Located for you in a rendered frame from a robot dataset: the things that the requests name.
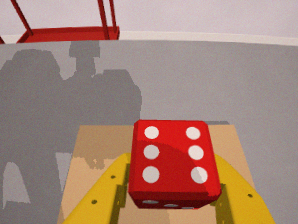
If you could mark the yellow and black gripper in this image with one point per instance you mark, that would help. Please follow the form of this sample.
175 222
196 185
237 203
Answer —
239 203

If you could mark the tan flat mat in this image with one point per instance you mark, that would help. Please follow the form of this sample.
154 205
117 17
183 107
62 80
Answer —
97 146

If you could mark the red die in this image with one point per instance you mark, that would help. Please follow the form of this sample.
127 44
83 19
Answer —
172 165

